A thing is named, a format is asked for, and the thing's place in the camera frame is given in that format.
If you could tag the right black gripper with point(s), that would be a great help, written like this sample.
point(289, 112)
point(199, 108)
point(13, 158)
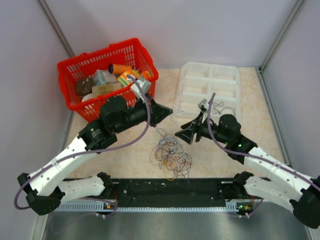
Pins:
point(187, 134)

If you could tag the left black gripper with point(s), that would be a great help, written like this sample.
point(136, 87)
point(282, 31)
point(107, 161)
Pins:
point(158, 112)

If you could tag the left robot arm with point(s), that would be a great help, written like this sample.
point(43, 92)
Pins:
point(47, 188)

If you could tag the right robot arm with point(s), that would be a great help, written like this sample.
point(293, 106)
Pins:
point(282, 185)

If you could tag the striped yellow green box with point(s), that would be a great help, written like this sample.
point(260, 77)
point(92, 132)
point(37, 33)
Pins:
point(124, 80)

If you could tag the clear compartment tray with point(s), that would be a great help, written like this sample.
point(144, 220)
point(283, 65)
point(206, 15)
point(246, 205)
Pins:
point(198, 81)

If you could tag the beige carton box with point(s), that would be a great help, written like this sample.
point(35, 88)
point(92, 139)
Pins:
point(104, 89)

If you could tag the teal grey box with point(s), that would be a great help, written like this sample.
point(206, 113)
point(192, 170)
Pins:
point(103, 77)

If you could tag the brown round item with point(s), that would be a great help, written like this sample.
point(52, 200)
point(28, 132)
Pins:
point(83, 86)

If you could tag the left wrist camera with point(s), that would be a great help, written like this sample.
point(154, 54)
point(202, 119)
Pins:
point(139, 86)

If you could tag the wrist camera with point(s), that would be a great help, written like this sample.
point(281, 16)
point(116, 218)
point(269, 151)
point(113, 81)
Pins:
point(203, 105)
point(139, 86)

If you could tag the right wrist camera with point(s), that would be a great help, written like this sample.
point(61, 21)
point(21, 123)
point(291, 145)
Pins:
point(203, 105)

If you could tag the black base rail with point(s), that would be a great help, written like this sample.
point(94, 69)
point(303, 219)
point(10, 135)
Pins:
point(179, 193)

